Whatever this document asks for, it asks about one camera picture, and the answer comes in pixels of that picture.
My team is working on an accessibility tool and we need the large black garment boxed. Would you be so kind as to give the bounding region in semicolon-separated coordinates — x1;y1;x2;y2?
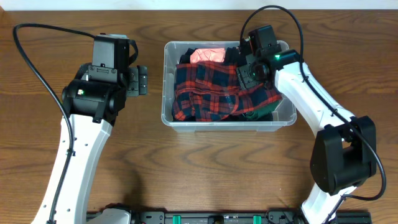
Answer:
172;49;241;122

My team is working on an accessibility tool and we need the pink garment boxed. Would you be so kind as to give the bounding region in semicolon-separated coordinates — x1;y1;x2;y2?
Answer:
190;48;226;63

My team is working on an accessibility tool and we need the red plaid shirt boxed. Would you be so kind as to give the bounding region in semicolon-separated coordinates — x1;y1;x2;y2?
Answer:
172;62;282;122

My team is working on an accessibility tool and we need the green garment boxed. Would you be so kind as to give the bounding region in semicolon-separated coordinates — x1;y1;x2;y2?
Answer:
243;101;280;121

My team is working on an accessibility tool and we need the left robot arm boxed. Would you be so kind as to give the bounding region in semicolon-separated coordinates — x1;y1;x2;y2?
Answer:
33;34;147;223

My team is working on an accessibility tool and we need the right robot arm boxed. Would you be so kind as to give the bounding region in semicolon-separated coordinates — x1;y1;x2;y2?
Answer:
237;26;380;223

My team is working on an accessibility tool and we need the clear plastic storage bin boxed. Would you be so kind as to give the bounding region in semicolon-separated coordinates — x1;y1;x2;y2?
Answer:
161;41;297;132

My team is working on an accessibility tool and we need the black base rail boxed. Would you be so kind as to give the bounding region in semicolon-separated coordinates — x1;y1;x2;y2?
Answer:
86;211;372;224

